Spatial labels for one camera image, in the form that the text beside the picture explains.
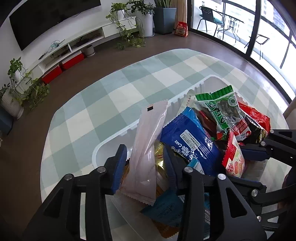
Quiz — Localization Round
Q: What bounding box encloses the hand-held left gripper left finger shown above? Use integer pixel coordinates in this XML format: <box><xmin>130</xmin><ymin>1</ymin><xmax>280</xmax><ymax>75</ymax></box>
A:
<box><xmin>22</xmin><ymin>144</ymin><xmax>128</xmax><ymax>241</ymax></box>

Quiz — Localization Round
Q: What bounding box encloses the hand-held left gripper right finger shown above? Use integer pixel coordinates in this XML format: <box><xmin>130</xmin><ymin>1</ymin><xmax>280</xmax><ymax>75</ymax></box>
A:
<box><xmin>162</xmin><ymin>145</ymin><xmax>269</xmax><ymax>241</ymax></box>

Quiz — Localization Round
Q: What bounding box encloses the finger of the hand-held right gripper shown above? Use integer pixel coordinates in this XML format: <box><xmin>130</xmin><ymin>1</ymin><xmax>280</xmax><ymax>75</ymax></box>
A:
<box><xmin>240</xmin><ymin>178</ymin><xmax>296</xmax><ymax>230</ymax></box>
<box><xmin>240</xmin><ymin>129</ymin><xmax>296</xmax><ymax>163</ymax></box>

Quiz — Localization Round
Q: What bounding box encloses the black packet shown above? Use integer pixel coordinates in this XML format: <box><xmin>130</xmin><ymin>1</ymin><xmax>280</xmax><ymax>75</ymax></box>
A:
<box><xmin>245</xmin><ymin>116</ymin><xmax>269</xmax><ymax>145</ymax></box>

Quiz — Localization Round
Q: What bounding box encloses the gold foil packet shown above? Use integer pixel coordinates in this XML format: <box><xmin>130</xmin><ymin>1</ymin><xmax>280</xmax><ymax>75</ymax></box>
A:
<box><xmin>154</xmin><ymin>141</ymin><xmax>171</xmax><ymax>186</ymax></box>

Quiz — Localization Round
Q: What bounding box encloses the red strawberry-print packet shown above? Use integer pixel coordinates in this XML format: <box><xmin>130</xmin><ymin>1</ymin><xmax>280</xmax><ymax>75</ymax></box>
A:
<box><xmin>222</xmin><ymin>130</ymin><xmax>245</xmax><ymax>178</ymax></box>

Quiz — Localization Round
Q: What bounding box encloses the white plastic tray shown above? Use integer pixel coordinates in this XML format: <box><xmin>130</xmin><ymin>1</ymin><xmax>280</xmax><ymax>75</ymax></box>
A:
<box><xmin>92</xmin><ymin>75</ymin><xmax>273</xmax><ymax>241</ymax></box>

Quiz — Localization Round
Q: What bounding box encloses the pale pink packet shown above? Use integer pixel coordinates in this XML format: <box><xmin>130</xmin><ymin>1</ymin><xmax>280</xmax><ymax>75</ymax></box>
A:
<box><xmin>121</xmin><ymin>100</ymin><xmax>169</xmax><ymax>206</ymax></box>

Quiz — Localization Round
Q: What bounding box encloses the dark blue packet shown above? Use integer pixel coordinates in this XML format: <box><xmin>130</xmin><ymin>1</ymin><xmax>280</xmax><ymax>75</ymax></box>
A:
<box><xmin>160</xmin><ymin>107</ymin><xmax>223</xmax><ymax>176</ymax></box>

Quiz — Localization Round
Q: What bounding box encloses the light blue packet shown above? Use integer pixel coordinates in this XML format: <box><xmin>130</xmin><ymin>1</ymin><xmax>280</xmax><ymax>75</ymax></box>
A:
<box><xmin>141</xmin><ymin>160</ymin><xmax>204</xmax><ymax>229</ymax></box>

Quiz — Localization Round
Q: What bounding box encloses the red triangle-print packet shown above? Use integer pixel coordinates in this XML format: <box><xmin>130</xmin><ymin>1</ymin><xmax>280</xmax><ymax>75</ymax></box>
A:
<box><xmin>238</xmin><ymin>101</ymin><xmax>271</xmax><ymax>130</ymax></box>

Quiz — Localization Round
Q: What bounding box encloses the green packet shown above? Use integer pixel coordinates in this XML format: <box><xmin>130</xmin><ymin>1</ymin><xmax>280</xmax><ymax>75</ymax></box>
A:
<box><xmin>195</xmin><ymin>85</ymin><xmax>251</xmax><ymax>141</ymax></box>

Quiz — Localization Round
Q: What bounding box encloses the orange packet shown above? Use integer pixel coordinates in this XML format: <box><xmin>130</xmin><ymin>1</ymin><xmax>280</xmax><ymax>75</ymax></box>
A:
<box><xmin>124</xmin><ymin>162</ymin><xmax>179</xmax><ymax>239</ymax></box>

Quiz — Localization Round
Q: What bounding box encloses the white and red packet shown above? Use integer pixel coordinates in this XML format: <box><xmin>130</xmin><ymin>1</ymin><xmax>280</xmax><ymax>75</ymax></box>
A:
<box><xmin>177</xmin><ymin>90</ymin><xmax>218</xmax><ymax>130</ymax></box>

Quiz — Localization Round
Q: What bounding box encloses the black balcony chair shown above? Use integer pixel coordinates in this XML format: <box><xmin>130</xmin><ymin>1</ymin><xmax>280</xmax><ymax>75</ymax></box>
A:
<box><xmin>196</xmin><ymin>6</ymin><xmax>225</xmax><ymax>37</ymax></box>
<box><xmin>244</xmin><ymin>35</ymin><xmax>270</xmax><ymax>59</ymax></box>

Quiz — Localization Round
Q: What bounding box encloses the trailing plant in small white pot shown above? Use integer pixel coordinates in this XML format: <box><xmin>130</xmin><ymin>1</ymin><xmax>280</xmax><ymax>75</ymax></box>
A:
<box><xmin>106</xmin><ymin>2</ymin><xmax>146</xmax><ymax>50</ymax></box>
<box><xmin>7</xmin><ymin>57</ymin><xmax>50</xmax><ymax>109</ymax></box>

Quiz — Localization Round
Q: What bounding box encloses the small grey pot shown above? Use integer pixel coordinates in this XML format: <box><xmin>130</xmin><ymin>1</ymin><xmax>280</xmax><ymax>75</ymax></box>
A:
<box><xmin>83</xmin><ymin>44</ymin><xmax>96</xmax><ymax>57</ymax></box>

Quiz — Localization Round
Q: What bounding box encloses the black balcony table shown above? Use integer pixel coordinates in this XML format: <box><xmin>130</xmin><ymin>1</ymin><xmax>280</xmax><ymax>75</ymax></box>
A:
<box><xmin>218</xmin><ymin>11</ymin><xmax>244</xmax><ymax>44</ymax></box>

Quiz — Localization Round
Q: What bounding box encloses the red bag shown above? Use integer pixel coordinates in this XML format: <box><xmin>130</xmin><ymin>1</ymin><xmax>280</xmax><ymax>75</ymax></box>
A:
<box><xmin>174</xmin><ymin>22</ymin><xmax>189</xmax><ymax>38</ymax></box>

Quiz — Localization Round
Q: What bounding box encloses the white TV cabinet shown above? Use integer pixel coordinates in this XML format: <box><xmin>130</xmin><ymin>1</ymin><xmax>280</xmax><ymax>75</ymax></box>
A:
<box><xmin>14</xmin><ymin>15</ymin><xmax>137</xmax><ymax>79</ymax></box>

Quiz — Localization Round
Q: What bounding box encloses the bushy plant in tall white pot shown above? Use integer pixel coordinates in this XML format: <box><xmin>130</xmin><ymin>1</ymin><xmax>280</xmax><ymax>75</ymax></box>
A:
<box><xmin>126</xmin><ymin>0</ymin><xmax>156</xmax><ymax>37</ymax></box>

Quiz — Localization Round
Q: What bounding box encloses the large-leaf plant in blue pot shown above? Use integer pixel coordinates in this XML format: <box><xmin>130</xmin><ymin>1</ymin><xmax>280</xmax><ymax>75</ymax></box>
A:
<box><xmin>154</xmin><ymin>0</ymin><xmax>177</xmax><ymax>35</ymax></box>

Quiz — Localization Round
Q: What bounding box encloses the beige curtain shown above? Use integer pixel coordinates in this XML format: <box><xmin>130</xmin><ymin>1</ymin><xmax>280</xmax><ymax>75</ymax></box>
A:
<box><xmin>177</xmin><ymin>0</ymin><xmax>188</xmax><ymax>24</ymax></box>

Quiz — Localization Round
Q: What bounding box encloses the black television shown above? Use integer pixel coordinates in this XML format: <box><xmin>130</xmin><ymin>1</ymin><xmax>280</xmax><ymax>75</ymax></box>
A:
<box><xmin>9</xmin><ymin>0</ymin><xmax>102</xmax><ymax>51</ymax></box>

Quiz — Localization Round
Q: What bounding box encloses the blue cable bundle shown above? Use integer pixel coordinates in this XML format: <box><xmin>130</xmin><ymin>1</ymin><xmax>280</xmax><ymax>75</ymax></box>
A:
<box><xmin>50</xmin><ymin>40</ymin><xmax>65</xmax><ymax>50</ymax></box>

